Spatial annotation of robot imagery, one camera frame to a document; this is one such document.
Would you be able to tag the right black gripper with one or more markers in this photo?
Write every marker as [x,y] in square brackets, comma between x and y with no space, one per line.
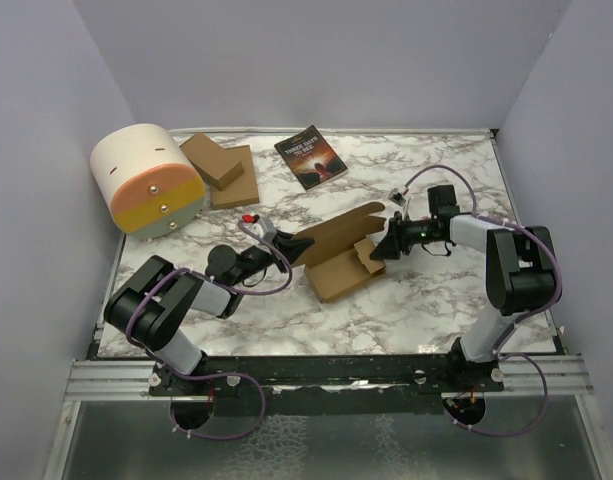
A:
[388,248]

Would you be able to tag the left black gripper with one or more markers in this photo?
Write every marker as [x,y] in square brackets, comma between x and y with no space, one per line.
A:
[292,246]

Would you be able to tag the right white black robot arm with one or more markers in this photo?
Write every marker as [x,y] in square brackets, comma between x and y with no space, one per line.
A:
[521,275]

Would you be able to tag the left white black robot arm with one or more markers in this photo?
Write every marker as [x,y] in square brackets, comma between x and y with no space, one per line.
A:
[151,305]

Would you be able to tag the flat brown cardboard box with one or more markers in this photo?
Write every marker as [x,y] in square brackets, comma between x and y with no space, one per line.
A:
[243,190]

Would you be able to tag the folded brown cardboard box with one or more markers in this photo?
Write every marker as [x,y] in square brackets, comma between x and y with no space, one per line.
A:
[216,165]

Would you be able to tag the dark paperback book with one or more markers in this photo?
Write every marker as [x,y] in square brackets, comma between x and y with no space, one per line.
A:
[311,158]

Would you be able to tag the cream orange cylindrical drawer unit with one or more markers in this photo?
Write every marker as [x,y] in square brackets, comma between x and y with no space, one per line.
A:
[150,187]

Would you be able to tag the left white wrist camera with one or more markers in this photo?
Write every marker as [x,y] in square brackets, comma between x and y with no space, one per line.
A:
[263,225]

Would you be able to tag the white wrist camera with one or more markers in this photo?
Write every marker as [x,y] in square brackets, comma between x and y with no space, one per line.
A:
[399,196]
[263,225]

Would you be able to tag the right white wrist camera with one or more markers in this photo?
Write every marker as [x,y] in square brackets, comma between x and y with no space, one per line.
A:
[399,196]

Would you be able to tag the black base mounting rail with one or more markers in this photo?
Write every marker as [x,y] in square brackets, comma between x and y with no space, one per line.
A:
[325,385]

